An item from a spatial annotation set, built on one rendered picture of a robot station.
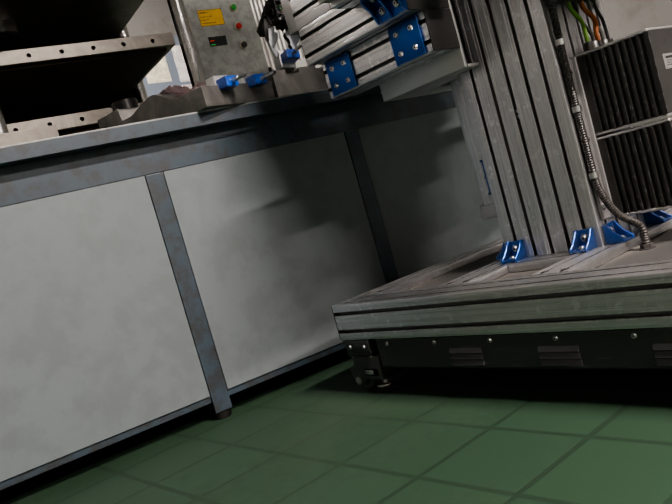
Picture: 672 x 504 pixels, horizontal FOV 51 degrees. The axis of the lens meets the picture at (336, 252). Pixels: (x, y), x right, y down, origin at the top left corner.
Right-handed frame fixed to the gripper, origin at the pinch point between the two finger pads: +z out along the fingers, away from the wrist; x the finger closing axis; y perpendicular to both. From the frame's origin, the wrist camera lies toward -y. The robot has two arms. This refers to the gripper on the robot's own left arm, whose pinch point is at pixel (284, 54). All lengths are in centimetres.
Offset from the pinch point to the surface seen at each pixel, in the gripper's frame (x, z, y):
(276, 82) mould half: -5.3, 9.3, 1.1
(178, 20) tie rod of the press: -4, -47, -66
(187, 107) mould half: -35.2, 17.6, 4.2
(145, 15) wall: 79, -200, -331
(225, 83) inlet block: -26.8, 14.6, 12.5
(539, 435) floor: -17, 110, 82
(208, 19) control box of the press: 14, -55, -78
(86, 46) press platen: -38, -39, -73
